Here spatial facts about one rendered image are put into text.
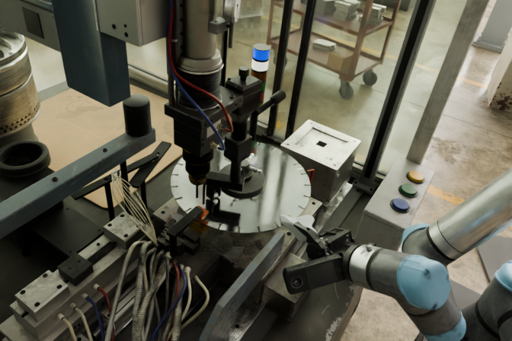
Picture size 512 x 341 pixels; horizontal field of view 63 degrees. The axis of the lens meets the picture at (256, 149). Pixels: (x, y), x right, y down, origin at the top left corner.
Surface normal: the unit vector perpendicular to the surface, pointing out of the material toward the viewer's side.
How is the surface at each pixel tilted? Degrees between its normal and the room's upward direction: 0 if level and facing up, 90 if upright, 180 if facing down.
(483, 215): 72
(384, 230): 90
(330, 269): 58
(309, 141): 0
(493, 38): 90
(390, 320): 0
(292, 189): 0
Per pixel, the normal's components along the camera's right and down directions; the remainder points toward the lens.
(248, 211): 0.09, -0.80
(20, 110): 0.93, 0.28
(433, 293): 0.55, -0.01
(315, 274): 0.07, 0.09
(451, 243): -0.52, 0.30
